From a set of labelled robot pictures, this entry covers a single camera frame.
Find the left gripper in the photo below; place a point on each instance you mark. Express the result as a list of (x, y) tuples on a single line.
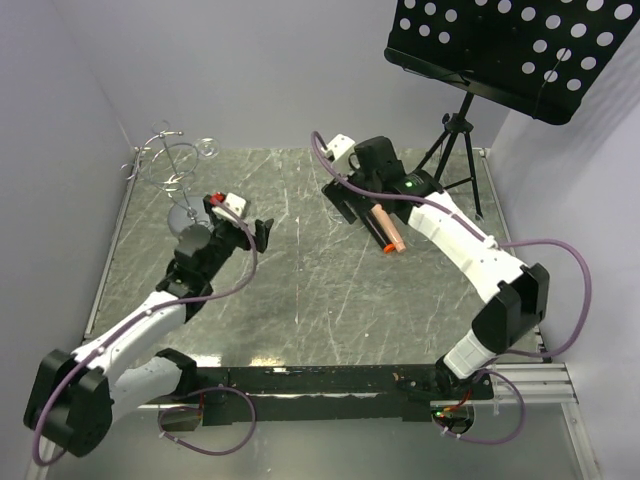
[(260, 233)]

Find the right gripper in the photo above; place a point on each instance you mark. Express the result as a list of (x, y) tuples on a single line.
[(334, 192)]

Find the clear wine glass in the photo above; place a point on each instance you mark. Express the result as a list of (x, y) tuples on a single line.
[(208, 148)]

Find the chrome wine glass rack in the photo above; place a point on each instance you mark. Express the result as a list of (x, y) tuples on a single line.
[(168, 162)]

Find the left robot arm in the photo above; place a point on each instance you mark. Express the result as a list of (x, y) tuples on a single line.
[(176, 299)]

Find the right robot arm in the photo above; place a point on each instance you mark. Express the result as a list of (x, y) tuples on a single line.
[(514, 294)]

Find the black microphone orange end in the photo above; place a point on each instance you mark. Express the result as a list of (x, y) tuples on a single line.
[(377, 232)]

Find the pink microphone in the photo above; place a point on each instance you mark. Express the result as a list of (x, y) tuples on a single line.
[(396, 243)]

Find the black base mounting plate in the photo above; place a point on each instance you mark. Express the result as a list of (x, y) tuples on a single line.
[(306, 393)]

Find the black perforated music stand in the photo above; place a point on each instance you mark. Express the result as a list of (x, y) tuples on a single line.
[(552, 61)]

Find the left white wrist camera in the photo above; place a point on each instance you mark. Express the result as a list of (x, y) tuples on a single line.
[(222, 204)]

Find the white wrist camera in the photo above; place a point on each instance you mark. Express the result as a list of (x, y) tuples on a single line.
[(339, 148), (222, 204)]

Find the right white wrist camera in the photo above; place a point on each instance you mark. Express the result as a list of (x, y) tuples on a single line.
[(339, 148)]

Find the aluminium frame rail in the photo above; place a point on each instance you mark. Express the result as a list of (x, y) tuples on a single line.
[(530, 385)]

